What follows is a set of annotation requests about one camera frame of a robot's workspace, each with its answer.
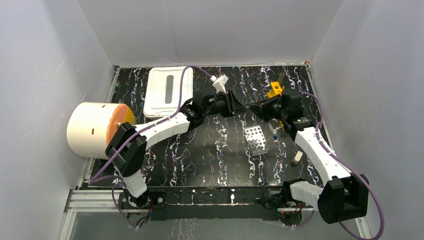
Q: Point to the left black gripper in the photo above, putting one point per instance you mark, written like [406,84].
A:
[230,103]

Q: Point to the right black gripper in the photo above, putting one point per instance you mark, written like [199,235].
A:
[261,108]

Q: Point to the white bin lid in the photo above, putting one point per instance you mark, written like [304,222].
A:
[166,86]

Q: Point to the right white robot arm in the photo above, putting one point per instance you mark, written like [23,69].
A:
[343,195]

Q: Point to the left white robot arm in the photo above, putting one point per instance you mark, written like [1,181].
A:
[128,146]

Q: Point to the yellow test tube rack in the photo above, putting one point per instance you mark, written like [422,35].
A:
[276,90]

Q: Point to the metal perforated tube rack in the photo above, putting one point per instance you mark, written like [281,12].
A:
[256,140]

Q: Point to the beige plastic bin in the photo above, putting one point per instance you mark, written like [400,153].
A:
[157,115]

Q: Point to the white cylindrical centrifuge drum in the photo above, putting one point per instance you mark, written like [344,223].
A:
[92,126]

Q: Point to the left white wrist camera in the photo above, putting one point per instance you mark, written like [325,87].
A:
[219,83]

